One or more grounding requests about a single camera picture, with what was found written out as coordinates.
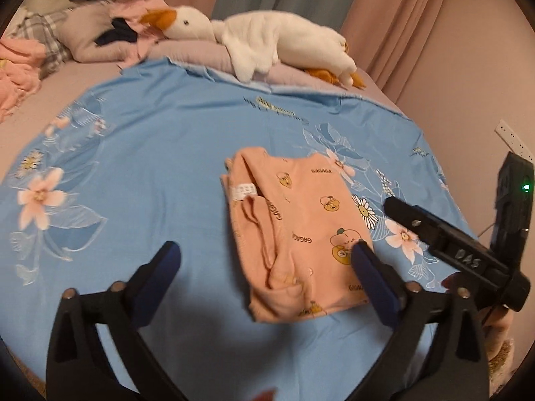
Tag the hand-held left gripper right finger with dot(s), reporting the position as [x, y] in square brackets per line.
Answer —
[372, 277]

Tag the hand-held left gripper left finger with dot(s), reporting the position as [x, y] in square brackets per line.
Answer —
[161, 268]

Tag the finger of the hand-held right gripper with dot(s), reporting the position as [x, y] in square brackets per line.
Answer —
[418, 223]

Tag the orange cartoon print shirt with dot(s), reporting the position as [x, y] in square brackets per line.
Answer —
[301, 217]

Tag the person's right hand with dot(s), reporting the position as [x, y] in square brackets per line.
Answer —
[499, 322]

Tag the blue floral blanket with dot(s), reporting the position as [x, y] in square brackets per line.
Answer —
[146, 154]

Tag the bed with mauve sheet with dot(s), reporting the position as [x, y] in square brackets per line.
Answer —
[62, 81]

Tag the white goose plush toy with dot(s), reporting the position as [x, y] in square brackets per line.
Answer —
[271, 37]

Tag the dark navy garment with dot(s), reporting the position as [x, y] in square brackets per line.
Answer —
[119, 33]

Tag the pink fleece blanket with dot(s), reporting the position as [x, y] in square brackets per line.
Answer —
[16, 75]

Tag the plaid pillow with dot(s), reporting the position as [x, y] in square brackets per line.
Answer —
[50, 37]

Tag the pink garment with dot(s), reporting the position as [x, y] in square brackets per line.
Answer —
[129, 8]

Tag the white wall socket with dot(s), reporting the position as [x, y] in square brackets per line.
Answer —
[514, 135]

